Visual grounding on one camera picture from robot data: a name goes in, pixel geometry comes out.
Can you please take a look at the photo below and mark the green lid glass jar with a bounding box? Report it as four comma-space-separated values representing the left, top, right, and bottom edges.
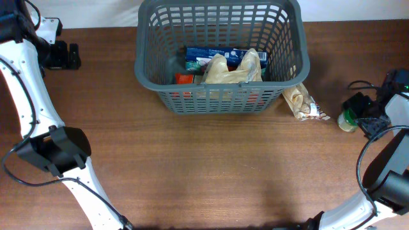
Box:
337, 109, 358, 132

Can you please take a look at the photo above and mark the beige snack bag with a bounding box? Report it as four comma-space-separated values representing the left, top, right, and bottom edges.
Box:
282, 83, 330, 121

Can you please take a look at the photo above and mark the orange spaghetti packet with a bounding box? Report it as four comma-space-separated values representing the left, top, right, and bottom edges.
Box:
172, 72, 266, 106

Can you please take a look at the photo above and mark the white grain bag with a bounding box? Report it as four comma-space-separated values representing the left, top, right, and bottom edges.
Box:
201, 48, 263, 84

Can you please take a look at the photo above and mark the blue tissue pack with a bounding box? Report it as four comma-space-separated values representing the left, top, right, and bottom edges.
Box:
184, 46, 268, 73

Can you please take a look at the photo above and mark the grey plastic shopping basket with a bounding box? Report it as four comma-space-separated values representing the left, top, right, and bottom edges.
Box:
134, 0, 310, 114

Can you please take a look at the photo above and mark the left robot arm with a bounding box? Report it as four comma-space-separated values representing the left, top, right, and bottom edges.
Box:
1, 0, 133, 229

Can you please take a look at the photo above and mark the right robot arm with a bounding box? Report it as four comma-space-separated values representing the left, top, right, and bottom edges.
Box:
299, 69, 408, 230

